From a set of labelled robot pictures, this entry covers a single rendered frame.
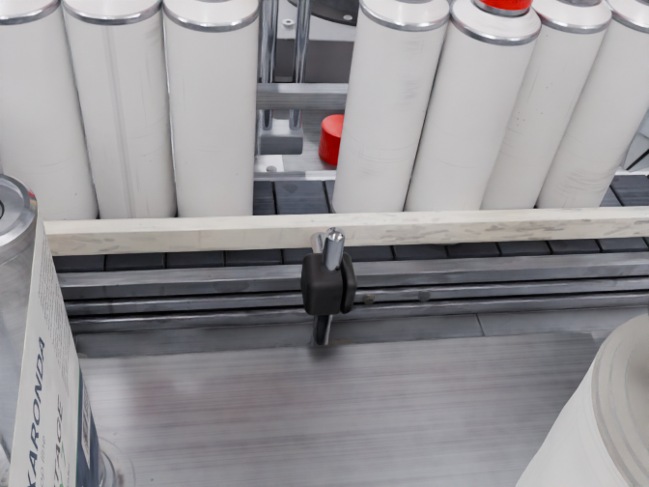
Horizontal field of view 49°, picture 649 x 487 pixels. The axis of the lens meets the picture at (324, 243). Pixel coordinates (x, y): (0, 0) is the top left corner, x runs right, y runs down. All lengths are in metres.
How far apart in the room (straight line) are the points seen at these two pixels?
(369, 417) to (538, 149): 0.21
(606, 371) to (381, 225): 0.26
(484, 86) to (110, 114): 0.21
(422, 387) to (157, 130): 0.22
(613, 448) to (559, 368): 0.26
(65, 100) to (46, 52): 0.03
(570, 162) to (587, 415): 0.32
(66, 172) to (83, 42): 0.09
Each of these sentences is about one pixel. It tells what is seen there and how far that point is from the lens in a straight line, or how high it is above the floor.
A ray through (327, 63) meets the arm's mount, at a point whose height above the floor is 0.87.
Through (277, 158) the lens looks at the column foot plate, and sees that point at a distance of 0.63.
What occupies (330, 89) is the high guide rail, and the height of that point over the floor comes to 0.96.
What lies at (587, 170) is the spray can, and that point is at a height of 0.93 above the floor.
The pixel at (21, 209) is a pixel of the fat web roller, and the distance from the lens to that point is 0.24.
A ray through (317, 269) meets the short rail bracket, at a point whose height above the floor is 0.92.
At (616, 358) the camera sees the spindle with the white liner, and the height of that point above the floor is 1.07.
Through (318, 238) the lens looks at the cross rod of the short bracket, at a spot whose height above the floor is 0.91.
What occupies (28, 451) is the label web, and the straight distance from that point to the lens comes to 0.20.
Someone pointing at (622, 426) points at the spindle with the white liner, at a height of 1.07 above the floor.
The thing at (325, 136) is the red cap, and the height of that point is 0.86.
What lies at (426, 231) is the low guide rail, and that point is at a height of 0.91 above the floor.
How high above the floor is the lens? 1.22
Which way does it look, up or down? 45 degrees down
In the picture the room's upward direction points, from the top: 8 degrees clockwise
